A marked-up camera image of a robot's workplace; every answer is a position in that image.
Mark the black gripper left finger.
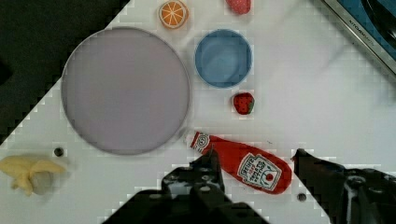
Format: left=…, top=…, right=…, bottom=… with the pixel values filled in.
left=162, top=149, right=225, bottom=199

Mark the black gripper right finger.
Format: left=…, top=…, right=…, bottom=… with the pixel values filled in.
left=292, top=148, right=396, bottom=224

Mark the red plush ketchup bottle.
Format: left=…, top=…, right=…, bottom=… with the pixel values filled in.
left=184, top=131, right=292, bottom=194

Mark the small red strawberry toy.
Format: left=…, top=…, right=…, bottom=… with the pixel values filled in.
left=233, top=92, right=255, bottom=115

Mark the large grey round plate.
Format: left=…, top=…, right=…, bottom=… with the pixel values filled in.
left=61, top=28, right=191, bottom=155

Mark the blue bowl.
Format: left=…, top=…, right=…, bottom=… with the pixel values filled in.
left=194, top=29, right=253, bottom=89

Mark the peeled banana toy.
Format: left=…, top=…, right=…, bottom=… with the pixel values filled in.
left=0, top=156, right=65, bottom=196

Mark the black toaster oven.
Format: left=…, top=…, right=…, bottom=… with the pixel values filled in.
left=319, top=0, right=396, bottom=75

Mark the orange slice toy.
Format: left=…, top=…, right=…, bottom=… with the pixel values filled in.
left=158, top=0, right=190, bottom=29

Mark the large plush strawberry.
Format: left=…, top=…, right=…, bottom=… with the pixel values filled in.
left=225, top=0, right=251, bottom=15

